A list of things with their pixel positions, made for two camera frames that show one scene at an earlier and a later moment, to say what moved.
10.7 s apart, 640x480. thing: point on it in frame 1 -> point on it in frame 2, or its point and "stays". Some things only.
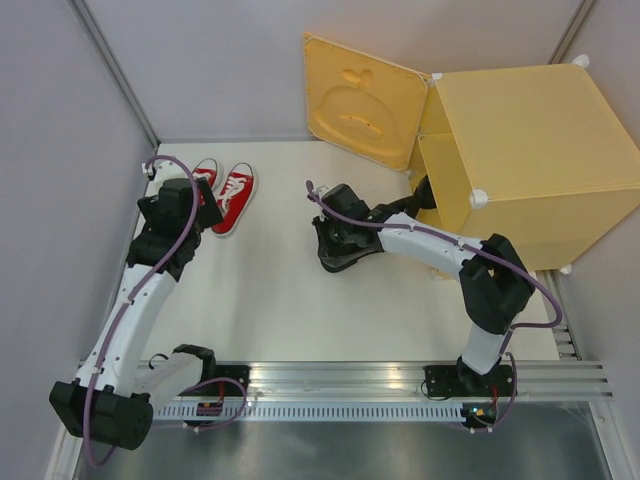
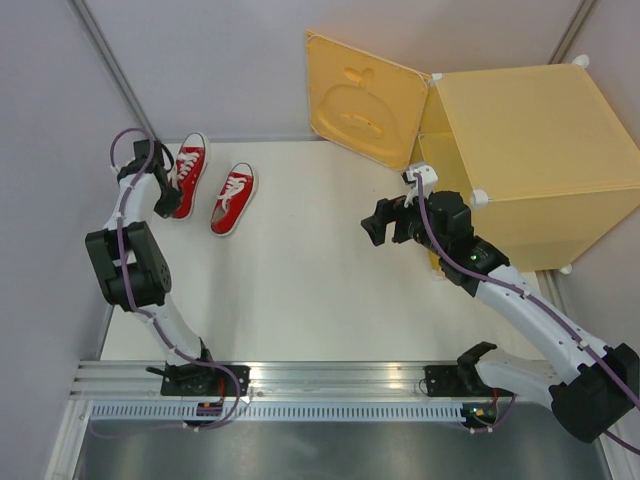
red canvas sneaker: [206, 168] -> [188, 172]
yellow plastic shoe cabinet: [536, 154] stays
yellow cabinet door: [362, 104] stays
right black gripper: [330, 216] -> [386, 211]
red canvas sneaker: [235, 198] stays
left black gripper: [209, 214] -> [169, 209]
